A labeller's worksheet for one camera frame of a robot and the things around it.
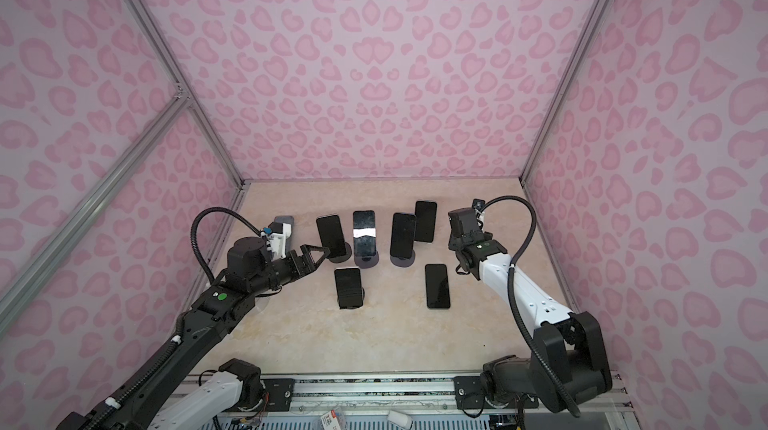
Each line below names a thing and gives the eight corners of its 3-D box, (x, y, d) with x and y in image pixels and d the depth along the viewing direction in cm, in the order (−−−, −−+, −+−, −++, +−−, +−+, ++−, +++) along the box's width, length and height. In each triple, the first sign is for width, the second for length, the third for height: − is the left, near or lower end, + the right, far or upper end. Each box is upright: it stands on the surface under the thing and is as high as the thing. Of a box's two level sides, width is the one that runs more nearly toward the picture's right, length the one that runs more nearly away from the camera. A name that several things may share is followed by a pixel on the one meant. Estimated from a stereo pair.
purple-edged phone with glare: (355, 263, 99) (349, 239, 88) (357, 235, 106) (353, 210, 95) (375, 263, 99) (372, 239, 88) (377, 235, 106) (374, 210, 95)
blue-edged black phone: (391, 262, 98) (390, 237, 87) (394, 238, 104) (393, 212, 93) (412, 263, 98) (414, 238, 87) (414, 239, 104) (416, 213, 93)
